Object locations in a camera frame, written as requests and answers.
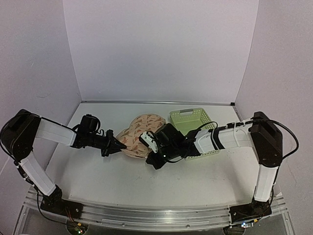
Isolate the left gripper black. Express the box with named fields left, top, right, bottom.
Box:
left=87, top=130, right=126, bottom=157

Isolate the floral mesh laundry bag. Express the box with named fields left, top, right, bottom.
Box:
left=115, top=113, right=169, bottom=159

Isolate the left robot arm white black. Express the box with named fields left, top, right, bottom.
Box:
left=0, top=109, right=127, bottom=218

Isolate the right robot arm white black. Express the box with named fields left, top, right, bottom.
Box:
left=139, top=112, right=283, bottom=223

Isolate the light green plastic basket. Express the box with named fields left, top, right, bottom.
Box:
left=168, top=107, right=222, bottom=161

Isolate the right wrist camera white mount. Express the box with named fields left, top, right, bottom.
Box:
left=139, top=131, right=158, bottom=153

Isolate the aluminium front rail frame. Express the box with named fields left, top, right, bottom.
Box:
left=13, top=189, right=294, bottom=235

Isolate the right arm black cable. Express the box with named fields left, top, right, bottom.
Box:
left=166, top=117, right=300, bottom=167

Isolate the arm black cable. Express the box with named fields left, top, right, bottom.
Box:
left=0, top=115, right=79, bottom=187
left=166, top=117, right=300, bottom=167

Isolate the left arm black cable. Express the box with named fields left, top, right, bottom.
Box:
left=0, top=115, right=79, bottom=187

